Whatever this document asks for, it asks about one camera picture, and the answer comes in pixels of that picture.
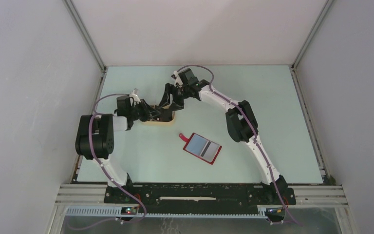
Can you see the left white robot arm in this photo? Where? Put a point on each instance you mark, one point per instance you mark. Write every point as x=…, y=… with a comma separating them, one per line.
x=95, y=135

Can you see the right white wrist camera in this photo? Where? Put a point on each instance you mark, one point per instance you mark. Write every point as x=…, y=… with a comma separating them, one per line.
x=177, y=80

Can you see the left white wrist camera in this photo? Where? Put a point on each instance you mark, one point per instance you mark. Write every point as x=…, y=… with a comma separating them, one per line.
x=134, y=95

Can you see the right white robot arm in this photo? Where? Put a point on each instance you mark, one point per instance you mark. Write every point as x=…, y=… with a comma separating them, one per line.
x=240, y=120

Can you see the beige oval tray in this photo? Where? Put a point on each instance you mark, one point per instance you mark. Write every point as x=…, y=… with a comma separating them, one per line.
x=166, y=117

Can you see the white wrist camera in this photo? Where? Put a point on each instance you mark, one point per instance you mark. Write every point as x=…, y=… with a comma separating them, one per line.
x=134, y=95
x=177, y=80

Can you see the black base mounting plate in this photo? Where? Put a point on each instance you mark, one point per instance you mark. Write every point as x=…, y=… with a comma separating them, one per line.
x=200, y=198

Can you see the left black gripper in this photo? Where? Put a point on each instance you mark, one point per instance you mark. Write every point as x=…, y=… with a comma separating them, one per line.
x=147, y=110

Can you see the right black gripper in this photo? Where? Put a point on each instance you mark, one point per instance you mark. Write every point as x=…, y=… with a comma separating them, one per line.
x=178, y=104

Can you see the red card holder wallet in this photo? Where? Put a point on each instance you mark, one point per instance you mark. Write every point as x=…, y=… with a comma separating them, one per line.
x=201, y=147

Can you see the aluminium frame rail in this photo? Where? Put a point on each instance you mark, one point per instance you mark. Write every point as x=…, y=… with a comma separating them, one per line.
x=88, y=199

